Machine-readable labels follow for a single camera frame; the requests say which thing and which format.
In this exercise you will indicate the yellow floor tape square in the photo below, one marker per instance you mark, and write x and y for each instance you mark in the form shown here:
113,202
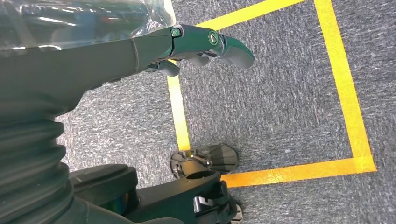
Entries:
346,92

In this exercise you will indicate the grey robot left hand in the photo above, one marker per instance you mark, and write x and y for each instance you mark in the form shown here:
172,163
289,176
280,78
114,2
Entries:
92,65

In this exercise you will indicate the clear plastic film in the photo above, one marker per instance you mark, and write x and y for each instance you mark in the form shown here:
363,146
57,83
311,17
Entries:
92,18

